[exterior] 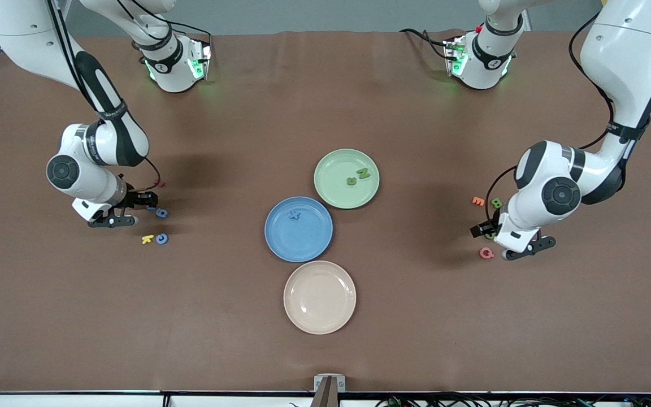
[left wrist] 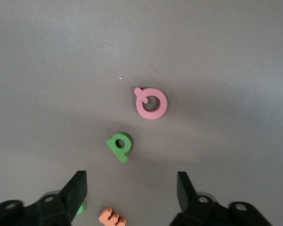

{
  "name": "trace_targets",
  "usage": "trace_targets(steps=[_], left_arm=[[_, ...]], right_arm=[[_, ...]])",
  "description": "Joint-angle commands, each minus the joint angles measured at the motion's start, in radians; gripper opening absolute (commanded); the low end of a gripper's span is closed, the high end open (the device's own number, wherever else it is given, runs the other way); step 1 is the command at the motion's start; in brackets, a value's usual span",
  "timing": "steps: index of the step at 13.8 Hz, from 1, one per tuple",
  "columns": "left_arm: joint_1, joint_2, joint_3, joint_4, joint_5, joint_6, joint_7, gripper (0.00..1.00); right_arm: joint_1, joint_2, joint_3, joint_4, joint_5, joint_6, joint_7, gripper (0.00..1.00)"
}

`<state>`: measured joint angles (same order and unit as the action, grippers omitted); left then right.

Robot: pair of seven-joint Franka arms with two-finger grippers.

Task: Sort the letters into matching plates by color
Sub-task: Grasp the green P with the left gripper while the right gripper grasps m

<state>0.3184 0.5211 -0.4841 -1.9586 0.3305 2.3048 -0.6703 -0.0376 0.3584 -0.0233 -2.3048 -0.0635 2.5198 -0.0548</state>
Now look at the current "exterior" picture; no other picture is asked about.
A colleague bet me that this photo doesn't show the green plate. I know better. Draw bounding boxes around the green plate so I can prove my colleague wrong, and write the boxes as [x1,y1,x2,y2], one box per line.
[314,149,380,210]

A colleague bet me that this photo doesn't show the blue plate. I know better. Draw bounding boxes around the blue plate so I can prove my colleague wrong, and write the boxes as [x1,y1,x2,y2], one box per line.
[264,196,334,263]

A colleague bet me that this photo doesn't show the beige plate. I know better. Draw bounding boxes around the beige plate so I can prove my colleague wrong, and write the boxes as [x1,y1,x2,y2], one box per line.
[283,261,357,335]

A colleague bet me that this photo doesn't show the white table edge board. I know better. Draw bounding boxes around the white table edge board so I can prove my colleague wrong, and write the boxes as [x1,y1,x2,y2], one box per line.
[0,392,164,407]
[167,392,651,407]

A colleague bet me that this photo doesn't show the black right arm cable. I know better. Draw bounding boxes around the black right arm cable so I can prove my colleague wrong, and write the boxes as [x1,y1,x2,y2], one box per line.
[46,0,162,198]

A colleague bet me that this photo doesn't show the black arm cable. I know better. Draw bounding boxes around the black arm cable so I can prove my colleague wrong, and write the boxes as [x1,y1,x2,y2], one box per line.
[484,11,614,227]
[46,0,162,198]

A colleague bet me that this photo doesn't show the black base cable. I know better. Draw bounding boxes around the black base cable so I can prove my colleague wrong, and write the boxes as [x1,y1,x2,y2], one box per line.
[399,27,452,60]
[164,20,213,63]

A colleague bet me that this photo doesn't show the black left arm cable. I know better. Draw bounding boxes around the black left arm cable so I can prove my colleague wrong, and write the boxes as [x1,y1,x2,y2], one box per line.
[484,11,614,227]

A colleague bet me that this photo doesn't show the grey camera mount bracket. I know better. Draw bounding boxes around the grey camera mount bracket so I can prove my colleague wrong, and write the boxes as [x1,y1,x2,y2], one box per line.
[314,374,346,407]

